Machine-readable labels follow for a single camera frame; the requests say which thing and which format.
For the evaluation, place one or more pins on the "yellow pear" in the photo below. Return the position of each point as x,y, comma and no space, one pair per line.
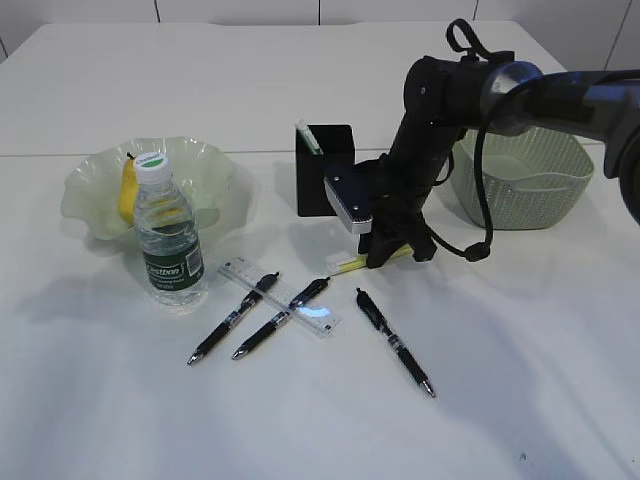
128,191

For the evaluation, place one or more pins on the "yellow utility knife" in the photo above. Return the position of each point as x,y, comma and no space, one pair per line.
360,261

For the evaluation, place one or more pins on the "black wrist camera on gripper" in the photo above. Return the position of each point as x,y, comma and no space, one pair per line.
348,194

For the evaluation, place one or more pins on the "black gel pen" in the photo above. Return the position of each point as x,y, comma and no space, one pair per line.
380,323
248,302
263,333

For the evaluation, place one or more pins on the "sage green woven plastic basket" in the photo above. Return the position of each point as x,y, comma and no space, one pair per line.
533,180

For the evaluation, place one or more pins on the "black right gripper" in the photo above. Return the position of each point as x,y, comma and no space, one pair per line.
441,98

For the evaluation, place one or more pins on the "clear plastic ruler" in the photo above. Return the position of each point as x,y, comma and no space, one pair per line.
314,316

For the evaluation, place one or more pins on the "mint green utility knife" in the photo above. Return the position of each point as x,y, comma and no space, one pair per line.
308,137

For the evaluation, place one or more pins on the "light green wavy glass plate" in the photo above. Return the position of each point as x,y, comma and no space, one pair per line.
207,177

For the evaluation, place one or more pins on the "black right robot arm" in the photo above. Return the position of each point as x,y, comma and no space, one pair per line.
599,105

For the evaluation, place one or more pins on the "clear water bottle green label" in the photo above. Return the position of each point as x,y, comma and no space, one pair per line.
165,227

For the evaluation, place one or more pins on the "black square pen holder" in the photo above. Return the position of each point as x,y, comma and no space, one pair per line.
337,145

